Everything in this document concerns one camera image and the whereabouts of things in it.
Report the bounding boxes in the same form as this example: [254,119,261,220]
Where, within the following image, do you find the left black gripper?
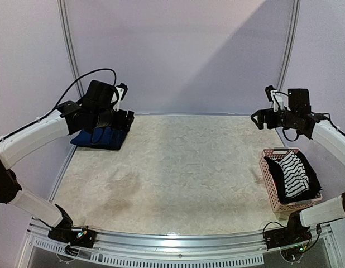
[92,107,134,131]

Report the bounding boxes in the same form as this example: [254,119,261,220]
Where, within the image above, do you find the black white striped tank top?
[277,151,309,198]

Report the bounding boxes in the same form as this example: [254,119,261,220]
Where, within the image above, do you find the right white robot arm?
[250,85,345,243]

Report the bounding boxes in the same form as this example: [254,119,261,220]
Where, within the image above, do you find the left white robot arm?
[0,80,134,242]

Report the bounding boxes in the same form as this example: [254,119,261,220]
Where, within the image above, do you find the pink perforated laundry basket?
[259,147,323,213]

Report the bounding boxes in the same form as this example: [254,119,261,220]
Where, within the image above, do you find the folded blue garment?
[70,127,128,151]

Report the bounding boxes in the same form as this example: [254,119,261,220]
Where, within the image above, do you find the black garment in basket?
[264,151,322,204]

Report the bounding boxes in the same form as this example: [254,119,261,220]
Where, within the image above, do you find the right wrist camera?
[265,85,288,112]

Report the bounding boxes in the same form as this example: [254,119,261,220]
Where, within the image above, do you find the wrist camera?
[111,83,128,112]
[265,85,288,112]

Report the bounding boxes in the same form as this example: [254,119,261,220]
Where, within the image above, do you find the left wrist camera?
[111,83,128,112]

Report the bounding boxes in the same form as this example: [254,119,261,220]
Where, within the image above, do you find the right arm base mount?
[262,211,322,253]

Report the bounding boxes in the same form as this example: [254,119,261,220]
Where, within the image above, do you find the right aluminium corner post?
[277,0,300,91]

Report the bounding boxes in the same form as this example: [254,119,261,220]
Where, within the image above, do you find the aluminium corner post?
[277,0,300,91]
[57,0,81,95]

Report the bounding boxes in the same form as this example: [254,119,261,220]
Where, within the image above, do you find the left aluminium corner post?
[57,0,81,95]

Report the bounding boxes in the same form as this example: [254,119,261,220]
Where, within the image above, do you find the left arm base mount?
[48,204,97,248]

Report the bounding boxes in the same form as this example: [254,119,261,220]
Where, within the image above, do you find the aluminium front rail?
[17,220,345,267]

